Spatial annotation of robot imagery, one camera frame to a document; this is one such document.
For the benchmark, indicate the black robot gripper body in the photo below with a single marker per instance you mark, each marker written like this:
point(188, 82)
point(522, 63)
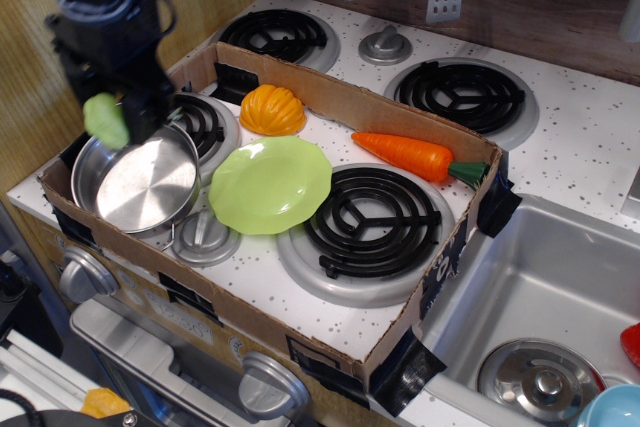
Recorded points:
point(120, 41)

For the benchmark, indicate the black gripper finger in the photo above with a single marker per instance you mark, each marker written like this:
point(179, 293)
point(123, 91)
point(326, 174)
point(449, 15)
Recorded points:
point(144, 114)
point(84, 80)

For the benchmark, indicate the green toy broccoli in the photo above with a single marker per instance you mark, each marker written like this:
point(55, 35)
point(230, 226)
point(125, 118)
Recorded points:
point(104, 119)

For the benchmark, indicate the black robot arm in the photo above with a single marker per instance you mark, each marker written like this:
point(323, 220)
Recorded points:
point(111, 46)

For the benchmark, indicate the silver metal pot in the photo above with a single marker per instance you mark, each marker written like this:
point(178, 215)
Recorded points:
point(142, 190)

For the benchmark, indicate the front left black burner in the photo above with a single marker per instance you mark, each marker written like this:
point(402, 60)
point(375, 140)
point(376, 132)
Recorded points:
point(213, 128)

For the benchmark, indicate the black burner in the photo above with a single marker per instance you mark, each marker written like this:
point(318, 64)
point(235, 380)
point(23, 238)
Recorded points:
point(213, 128)
point(288, 35)
point(371, 240)
point(479, 95)

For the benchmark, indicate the orange toy pumpkin half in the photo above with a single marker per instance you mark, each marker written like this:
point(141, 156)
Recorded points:
point(272, 111)

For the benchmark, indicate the silver front stovetop knob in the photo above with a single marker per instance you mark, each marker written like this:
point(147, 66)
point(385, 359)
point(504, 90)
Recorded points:
point(202, 241)

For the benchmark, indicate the silver stovetop knob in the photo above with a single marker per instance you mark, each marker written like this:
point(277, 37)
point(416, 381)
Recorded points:
point(386, 47)
point(202, 241)

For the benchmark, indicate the green plastic plate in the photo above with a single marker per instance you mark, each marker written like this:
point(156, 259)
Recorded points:
point(270, 185)

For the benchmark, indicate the back left black burner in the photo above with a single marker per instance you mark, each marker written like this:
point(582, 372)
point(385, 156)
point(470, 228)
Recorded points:
point(288, 35)

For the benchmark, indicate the left silver oven knob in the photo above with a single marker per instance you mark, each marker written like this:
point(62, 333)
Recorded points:
point(84, 277)

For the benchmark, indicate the silver oven knob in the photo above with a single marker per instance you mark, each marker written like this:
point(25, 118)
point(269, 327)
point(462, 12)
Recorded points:
point(84, 277)
point(268, 390)

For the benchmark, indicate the brown cardboard fence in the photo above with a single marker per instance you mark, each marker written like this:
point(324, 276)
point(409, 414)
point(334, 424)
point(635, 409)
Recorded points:
point(251, 292)

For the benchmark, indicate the silver back stovetop knob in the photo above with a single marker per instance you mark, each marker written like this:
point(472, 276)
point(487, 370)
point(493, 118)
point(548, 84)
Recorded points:
point(386, 47)

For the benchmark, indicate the front right black burner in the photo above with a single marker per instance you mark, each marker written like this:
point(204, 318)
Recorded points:
point(371, 240)

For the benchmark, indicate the orange yellow object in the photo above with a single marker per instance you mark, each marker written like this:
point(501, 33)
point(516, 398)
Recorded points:
point(102, 402)

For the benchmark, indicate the orange toy carrot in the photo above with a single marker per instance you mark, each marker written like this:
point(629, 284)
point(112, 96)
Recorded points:
point(429, 161)

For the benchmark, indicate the right silver oven knob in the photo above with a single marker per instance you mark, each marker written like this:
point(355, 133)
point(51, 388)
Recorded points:
point(268, 390)

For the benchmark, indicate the back right black burner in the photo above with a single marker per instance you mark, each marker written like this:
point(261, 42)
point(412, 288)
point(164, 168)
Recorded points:
point(479, 95)

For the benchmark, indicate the grey toy sink basin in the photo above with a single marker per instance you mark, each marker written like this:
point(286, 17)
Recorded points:
point(552, 274)

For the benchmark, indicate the silver pot lid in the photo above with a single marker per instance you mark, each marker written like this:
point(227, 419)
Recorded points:
point(542, 380)

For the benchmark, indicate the red toy item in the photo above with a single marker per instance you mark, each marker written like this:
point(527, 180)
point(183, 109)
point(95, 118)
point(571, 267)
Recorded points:
point(630, 343)

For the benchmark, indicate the light blue bowl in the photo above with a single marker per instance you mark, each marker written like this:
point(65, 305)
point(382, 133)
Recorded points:
point(617, 406)

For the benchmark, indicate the silver oven door handle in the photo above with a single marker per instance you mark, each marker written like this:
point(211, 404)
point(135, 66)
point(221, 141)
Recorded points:
point(168, 380)

